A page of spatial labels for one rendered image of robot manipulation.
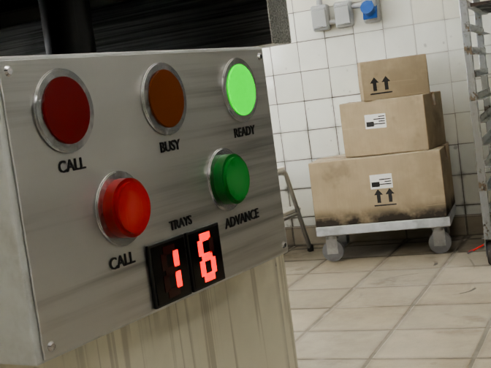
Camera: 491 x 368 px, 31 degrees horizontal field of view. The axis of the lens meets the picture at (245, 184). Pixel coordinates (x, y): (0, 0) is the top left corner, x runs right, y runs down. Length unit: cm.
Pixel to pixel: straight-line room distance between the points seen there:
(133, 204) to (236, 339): 18
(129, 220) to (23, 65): 9
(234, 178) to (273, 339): 16
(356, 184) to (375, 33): 83
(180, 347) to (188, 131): 13
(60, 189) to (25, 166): 2
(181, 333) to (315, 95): 408
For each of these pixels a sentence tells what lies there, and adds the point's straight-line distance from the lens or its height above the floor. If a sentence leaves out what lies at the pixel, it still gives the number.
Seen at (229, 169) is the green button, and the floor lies 77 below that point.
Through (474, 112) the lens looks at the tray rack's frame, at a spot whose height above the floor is 63.
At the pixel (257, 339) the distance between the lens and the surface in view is 62.
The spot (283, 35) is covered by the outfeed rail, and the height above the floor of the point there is 85.
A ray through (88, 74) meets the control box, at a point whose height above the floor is 83.
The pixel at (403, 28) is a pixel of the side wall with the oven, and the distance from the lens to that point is 448.
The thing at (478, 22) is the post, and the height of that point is 101.
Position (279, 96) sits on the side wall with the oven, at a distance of 467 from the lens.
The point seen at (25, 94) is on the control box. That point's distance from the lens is 42.
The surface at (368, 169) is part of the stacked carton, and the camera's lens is 406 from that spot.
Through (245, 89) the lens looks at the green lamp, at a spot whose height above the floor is 81.
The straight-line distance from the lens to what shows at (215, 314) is 58.
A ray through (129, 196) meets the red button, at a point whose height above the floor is 77.
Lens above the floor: 81
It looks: 5 degrees down
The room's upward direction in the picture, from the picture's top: 8 degrees counter-clockwise
